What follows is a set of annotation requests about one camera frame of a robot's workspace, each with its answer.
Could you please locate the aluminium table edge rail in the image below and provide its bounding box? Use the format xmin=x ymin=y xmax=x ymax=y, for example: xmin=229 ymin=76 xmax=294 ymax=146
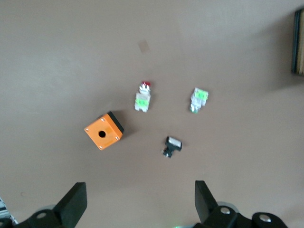
xmin=0 ymin=196 xmax=19 ymax=225

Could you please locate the orange button enclosure box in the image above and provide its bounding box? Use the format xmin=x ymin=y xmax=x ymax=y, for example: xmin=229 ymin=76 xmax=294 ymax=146
xmin=83 ymin=111 xmax=125 ymax=151

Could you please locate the black switch with white face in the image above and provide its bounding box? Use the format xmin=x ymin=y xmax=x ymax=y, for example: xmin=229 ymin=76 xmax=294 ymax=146
xmin=161 ymin=135 xmax=183 ymax=159

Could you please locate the red push button switch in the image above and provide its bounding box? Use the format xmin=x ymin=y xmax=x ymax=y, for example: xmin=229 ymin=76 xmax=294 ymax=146
xmin=134 ymin=81 xmax=152 ymax=113

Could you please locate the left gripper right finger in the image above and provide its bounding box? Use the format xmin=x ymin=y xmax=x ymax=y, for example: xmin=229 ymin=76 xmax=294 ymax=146
xmin=194 ymin=180 xmax=220 ymax=225

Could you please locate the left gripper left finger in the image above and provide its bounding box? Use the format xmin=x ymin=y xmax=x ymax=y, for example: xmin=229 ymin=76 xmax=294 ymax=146
xmin=52 ymin=182 xmax=87 ymax=228

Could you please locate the green push button switch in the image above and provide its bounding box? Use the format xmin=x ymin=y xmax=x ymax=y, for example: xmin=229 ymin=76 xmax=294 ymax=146
xmin=189 ymin=87 xmax=210 ymax=114

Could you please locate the black wire rack wooden shelf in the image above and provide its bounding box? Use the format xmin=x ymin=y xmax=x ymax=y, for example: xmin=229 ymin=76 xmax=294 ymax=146
xmin=291 ymin=8 xmax=304 ymax=77

